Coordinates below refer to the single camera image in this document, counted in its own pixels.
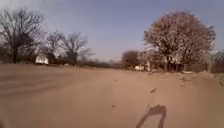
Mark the low row of distant bushes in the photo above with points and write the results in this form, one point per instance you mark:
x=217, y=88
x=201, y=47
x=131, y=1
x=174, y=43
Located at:
x=100, y=64

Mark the brown leafy tree clump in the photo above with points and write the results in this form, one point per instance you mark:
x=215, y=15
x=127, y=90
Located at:
x=130, y=58

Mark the small white structure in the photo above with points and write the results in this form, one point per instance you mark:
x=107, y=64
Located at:
x=139, y=68

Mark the dry brown dirt field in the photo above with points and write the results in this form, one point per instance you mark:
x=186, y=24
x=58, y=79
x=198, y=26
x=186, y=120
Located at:
x=83, y=96

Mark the white building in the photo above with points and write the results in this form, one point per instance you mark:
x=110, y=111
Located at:
x=41, y=60

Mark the large tree with pale leaves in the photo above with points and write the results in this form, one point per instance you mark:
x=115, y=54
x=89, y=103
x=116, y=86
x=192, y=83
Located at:
x=180, y=36

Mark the large bare dark tree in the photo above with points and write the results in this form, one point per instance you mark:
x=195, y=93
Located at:
x=15, y=46

